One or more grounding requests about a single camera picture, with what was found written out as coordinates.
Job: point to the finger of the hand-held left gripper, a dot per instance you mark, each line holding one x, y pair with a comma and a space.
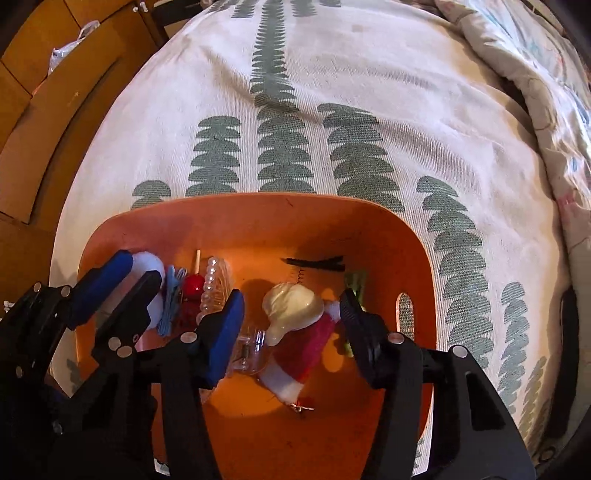
138, 302
104, 284

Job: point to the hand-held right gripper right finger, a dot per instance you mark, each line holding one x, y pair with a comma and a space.
356, 325

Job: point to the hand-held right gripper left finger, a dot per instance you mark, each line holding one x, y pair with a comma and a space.
225, 339

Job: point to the clear claw hair clip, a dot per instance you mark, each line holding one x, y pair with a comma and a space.
251, 353

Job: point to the green hair clip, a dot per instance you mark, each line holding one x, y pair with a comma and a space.
356, 282

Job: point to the red candied fruit skewer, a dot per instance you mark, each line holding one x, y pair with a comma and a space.
193, 285

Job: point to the santa doll hair clip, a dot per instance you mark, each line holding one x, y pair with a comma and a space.
300, 350

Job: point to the clear pearl hair clip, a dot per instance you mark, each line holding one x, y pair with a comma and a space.
211, 277

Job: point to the black hair clip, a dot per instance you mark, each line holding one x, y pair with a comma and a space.
314, 262

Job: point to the orange plastic tray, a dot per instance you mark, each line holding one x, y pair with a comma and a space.
258, 230

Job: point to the wooden wardrobe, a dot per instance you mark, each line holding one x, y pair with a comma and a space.
27, 138

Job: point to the plastic bag with blue print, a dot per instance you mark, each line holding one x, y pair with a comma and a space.
69, 48

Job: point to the pastel printed duvet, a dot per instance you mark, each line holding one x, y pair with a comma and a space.
531, 69

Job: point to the black bed frame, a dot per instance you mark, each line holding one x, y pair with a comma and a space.
570, 346

